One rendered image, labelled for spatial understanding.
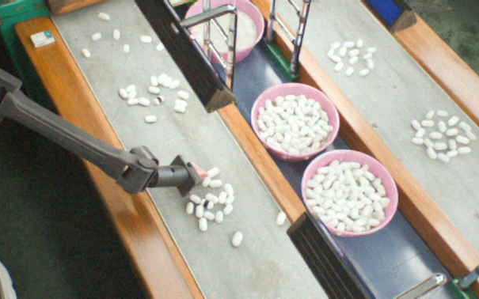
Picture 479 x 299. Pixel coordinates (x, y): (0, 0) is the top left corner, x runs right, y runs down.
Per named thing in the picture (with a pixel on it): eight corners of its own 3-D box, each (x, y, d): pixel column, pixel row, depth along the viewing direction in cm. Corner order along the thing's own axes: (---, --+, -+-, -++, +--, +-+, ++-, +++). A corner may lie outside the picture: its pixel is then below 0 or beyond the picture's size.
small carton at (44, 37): (36, 47, 181) (34, 43, 179) (32, 39, 182) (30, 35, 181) (55, 41, 182) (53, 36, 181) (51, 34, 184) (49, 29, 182)
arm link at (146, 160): (126, 194, 139) (143, 166, 137) (103, 164, 145) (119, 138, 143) (160, 194, 149) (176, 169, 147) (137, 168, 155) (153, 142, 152)
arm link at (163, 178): (149, 192, 143) (158, 175, 141) (134, 175, 147) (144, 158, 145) (169, 191, 149) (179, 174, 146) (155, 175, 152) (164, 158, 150)
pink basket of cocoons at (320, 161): (331, 264, 156) (338, 251, 148) (279, 188, 168) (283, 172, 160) (407, 222, 165) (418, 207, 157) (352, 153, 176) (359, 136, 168)
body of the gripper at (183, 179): (183, 153, 155) (163, 153, 149) (200, 182, 150) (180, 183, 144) (170, 168, 158) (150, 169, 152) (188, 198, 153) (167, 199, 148)
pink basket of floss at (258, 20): (249, 81, 190) (250, 62, 182) (174, 59, 193) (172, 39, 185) (271, 25, 204) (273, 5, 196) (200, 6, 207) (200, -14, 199)
